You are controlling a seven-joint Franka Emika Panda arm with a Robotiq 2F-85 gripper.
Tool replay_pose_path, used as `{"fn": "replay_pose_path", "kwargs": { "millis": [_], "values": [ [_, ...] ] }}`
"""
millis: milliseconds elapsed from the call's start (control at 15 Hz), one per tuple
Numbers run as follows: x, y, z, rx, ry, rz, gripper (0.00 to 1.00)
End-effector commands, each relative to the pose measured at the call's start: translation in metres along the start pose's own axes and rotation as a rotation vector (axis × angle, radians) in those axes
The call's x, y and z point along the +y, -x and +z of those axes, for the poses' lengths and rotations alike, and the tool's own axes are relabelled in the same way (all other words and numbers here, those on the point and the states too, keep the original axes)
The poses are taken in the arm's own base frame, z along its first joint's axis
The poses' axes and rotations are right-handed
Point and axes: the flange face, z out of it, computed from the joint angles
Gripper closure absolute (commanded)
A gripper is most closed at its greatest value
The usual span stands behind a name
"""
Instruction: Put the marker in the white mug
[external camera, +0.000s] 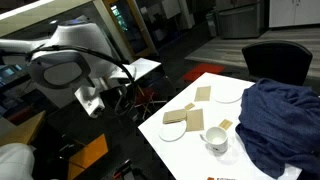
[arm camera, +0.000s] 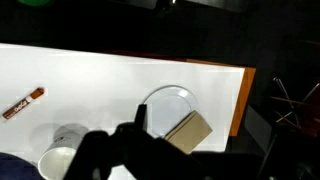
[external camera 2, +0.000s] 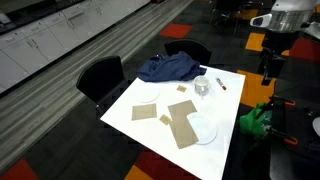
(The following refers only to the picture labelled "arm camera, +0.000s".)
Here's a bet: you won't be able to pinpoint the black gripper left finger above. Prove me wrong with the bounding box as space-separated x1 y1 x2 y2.
64 103 168 180

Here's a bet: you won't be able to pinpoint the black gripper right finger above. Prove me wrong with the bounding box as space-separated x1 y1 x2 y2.
199 104 280 180

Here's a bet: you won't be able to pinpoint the brown Expo dry-erase marker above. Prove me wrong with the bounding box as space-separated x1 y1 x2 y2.
1 86 46 121

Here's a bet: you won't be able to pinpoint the white mug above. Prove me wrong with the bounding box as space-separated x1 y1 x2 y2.
37 123 90 180

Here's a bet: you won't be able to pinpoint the large brown cardboard sheet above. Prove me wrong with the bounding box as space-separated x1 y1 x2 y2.
164 110 214 155

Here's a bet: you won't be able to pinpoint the white round plate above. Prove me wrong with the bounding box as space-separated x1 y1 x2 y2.
142 85 200 139

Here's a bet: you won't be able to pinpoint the dark blue cloth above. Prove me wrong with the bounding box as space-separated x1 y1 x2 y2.
0 152 45 180

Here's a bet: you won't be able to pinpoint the green plastic bag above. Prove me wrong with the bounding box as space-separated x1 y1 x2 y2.
17 0 54 8

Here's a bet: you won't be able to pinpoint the dark metal frame legs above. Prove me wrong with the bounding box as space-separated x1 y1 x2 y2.
269 75 320 134

